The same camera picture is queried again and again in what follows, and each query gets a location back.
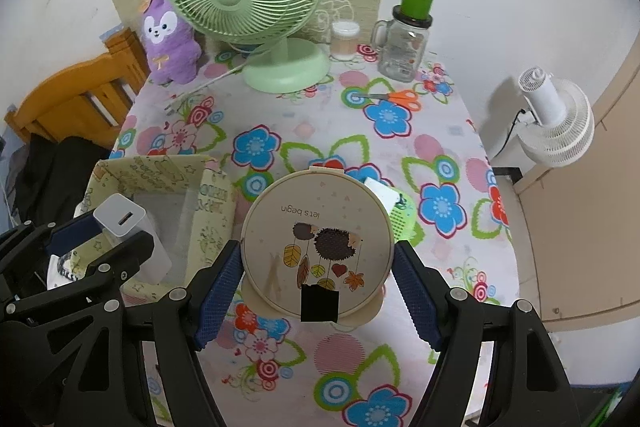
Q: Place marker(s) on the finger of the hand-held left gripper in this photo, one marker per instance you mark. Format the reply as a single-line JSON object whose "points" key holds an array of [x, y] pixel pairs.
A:
{"points": [[75, 232], [125, 257]]}

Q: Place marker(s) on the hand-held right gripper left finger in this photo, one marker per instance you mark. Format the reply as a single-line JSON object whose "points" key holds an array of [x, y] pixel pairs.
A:
{"points": [[217, 294]]}

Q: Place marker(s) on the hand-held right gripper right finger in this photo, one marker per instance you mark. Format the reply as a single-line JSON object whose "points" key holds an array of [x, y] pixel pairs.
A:
{"points": [[415, 292]]}

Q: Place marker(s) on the tall white charger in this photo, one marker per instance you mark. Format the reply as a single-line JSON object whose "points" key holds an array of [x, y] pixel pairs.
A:
{"points": [[122, 217]]}

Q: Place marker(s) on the green perforated panda case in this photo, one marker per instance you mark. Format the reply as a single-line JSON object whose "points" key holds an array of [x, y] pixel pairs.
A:
{"points": [[402, 219]]}

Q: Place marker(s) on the yellow cartoon printed box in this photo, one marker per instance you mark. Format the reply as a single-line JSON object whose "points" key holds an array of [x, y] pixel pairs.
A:
{"points": [[210, 207]]}

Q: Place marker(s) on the round beige mirror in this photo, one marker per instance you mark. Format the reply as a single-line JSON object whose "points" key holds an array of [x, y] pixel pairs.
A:
{"points": [[300, 247]]}

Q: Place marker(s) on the black clothes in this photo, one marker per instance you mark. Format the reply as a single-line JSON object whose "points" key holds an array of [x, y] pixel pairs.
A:
{"points": [[55, 177]]}

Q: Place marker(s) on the floral tablecloth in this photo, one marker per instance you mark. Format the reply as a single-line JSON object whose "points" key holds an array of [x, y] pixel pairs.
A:
{"points": [[325, 132]]}

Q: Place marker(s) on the beige door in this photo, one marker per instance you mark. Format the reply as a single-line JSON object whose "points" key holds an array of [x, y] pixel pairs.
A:
{"points": [[590, 232]]}

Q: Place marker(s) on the purple plush toy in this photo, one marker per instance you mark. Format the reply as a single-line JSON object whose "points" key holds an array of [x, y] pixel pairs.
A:
{"points": [[167, 47]]}

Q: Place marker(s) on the glass mug with green lid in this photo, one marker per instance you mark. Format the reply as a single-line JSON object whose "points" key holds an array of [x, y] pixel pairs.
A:
{"points": [[400, 47]]}

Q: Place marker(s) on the cotton swab jar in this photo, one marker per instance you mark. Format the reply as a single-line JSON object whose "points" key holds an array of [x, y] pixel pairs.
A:
{"points": [[345, 42]]}

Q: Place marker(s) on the white wall fan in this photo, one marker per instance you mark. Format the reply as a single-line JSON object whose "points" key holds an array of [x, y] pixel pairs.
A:
{"points": [[555, 122]]}

